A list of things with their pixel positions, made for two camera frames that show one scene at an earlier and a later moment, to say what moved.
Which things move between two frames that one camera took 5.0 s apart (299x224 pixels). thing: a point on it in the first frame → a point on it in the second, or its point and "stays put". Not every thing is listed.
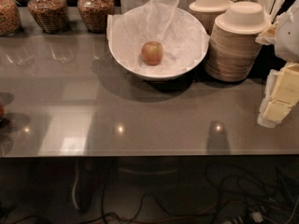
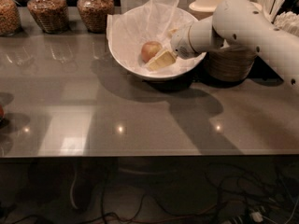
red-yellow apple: (151, 53) stays put
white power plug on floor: (257, 217) stays put
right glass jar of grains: (94, 6) stays put
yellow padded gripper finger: (281, 94) → (163, 59)
